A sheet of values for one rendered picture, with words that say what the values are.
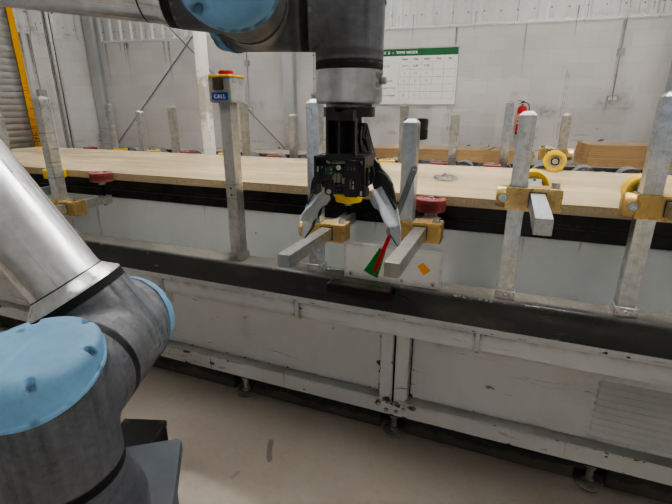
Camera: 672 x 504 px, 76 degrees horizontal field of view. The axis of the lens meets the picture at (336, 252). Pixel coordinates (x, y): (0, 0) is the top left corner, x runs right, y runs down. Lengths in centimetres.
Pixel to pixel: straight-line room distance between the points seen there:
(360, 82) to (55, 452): 56
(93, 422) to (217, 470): 106
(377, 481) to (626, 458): 74
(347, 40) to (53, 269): 51
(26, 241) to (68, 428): 28
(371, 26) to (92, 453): 62
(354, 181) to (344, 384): 118
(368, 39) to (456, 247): 84
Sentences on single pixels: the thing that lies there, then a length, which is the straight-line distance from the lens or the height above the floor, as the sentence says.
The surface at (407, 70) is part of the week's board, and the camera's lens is 822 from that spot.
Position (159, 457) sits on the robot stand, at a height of 60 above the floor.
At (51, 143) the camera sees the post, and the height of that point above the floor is 102.
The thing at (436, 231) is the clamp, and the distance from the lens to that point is 107.
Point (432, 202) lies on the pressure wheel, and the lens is 116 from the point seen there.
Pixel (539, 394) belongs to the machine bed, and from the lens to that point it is 155.
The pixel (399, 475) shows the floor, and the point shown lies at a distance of 160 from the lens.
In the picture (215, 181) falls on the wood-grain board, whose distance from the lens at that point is 157.
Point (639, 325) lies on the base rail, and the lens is 115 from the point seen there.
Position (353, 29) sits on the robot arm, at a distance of 59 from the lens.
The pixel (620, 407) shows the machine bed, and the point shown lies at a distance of 157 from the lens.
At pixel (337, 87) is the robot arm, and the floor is 116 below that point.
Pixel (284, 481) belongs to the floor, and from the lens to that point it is 158.
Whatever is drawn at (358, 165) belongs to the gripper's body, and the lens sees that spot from 58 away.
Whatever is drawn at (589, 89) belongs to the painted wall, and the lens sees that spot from 836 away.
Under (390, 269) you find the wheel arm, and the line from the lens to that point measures 82.
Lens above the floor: 114
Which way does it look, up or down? 18 degrees down
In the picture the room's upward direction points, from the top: straight up
